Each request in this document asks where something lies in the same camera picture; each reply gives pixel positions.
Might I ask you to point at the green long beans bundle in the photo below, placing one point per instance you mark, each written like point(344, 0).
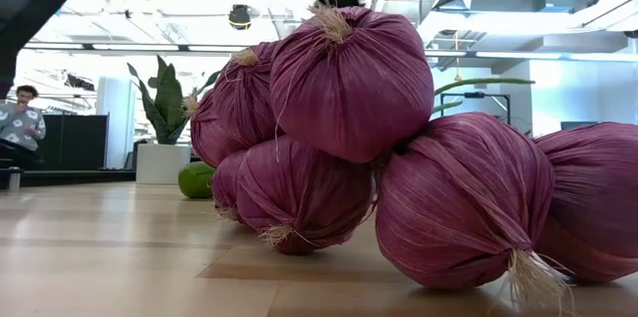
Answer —
point(478, 81)

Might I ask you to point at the black ceiling lamp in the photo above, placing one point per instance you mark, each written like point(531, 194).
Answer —
point(239, 17)

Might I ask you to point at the purple onion braid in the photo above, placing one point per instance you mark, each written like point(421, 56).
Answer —
point(399, 157)

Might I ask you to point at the green snake plant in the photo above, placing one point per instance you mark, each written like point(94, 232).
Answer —
point(167, 100)

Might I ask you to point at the green lime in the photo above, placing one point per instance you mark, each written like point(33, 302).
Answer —
point(197, 180)

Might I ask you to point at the white planter pot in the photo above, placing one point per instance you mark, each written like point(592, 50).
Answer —
point(162, 163)

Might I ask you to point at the white round column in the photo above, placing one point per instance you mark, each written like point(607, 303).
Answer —
point(115, 122)

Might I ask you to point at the dark monitor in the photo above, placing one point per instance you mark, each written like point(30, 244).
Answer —
point(580, 125)

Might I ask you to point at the black partition panel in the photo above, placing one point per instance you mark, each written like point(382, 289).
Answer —
point(75, 140)

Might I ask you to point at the person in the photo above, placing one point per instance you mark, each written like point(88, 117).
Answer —
point(22, 122)

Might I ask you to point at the black metal frame stand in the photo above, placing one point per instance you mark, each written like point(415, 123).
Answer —
point(478, 95)

